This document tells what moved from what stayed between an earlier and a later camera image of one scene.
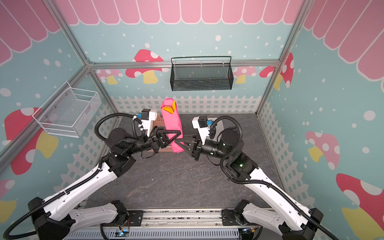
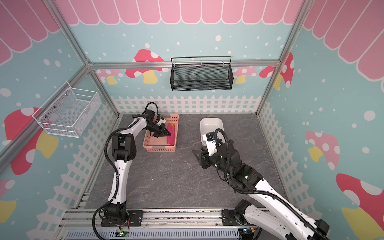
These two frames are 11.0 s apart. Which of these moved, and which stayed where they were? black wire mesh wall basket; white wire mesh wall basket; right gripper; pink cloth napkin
Moved: pink cloth napkin; right gripper
Stayed: black wire mesh wall basket; white wire mesh wall basket
